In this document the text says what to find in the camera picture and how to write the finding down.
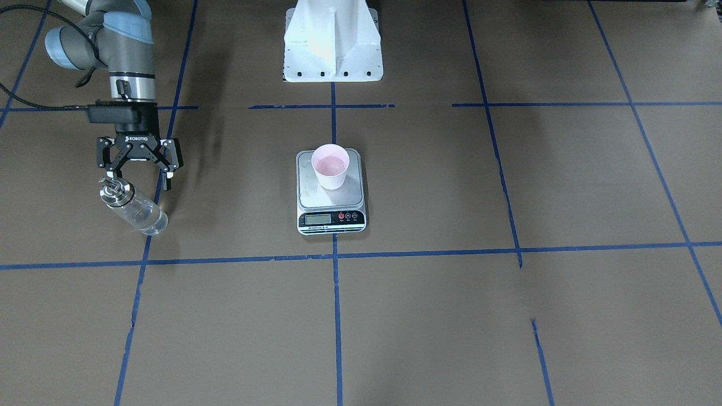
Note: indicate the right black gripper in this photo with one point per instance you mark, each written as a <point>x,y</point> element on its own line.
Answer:
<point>142,132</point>

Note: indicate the glass sauce bottle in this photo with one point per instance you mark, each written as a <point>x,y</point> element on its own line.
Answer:
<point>132,205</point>

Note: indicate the pink paper cup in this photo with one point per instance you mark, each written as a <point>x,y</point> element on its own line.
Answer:
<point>330,163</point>

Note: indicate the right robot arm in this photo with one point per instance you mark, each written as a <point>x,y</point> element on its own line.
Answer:
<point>117,36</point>

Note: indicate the silver kitchen scale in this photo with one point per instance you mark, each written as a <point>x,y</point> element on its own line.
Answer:
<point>323,211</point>

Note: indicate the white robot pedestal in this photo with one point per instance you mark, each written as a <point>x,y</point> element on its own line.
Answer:
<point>332,41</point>

